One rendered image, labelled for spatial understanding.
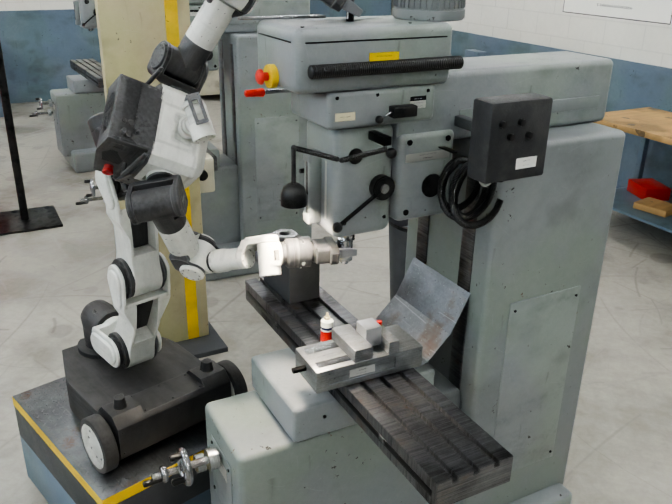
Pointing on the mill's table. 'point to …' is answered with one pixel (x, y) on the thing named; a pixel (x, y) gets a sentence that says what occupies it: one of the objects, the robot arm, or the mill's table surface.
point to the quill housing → (350, 178)
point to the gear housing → (362, 106)
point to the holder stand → (295, 277)
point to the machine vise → (335, 369)
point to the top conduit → (384, 67)
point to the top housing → (350, 50)
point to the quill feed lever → (383, 187)
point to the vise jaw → (352, 343)
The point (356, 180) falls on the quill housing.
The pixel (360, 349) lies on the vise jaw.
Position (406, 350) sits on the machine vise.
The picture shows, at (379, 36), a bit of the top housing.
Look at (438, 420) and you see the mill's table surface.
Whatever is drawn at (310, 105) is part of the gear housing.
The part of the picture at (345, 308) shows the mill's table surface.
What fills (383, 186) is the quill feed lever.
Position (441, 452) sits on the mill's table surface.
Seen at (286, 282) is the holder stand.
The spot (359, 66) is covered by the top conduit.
